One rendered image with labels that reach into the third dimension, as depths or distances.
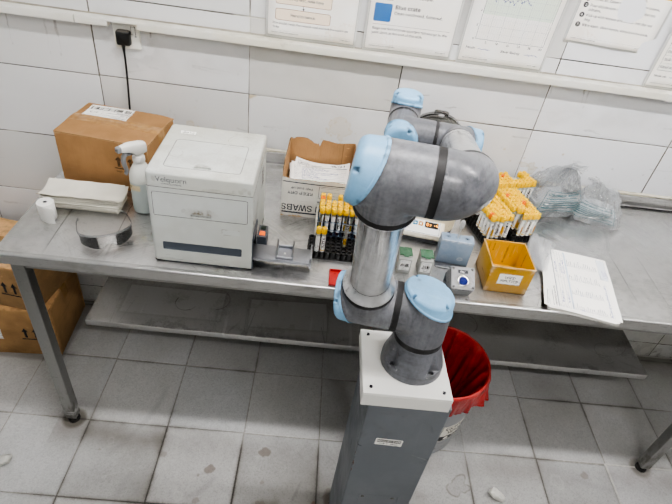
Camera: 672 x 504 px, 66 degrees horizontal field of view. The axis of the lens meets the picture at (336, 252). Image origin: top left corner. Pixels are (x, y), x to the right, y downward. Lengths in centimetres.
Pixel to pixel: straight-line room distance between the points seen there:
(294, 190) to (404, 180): 94
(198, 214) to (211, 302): 91
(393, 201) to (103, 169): 125
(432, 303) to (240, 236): 59
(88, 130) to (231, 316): 91
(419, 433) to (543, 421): 125
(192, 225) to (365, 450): 75
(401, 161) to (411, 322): 46
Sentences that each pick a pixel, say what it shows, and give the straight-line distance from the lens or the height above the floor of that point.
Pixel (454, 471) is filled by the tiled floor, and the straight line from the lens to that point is 227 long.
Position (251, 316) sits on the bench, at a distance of 223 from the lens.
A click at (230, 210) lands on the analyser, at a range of 140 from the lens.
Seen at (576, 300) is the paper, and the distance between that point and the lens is 172.
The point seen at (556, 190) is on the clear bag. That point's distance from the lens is 204.
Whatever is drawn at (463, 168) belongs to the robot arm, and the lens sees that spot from 80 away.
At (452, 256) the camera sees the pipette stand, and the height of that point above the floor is 92.
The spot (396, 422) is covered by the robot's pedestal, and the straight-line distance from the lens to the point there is 133.
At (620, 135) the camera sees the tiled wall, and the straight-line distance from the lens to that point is 221.
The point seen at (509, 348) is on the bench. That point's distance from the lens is 238.
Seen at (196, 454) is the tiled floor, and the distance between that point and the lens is 218.
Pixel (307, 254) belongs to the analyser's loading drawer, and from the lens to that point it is 153.
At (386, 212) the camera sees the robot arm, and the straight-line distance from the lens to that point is 82.
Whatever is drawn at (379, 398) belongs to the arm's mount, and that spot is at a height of 91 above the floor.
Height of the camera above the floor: 189
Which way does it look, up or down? 39 degrees down
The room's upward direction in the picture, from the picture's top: 9 degrees clockwise
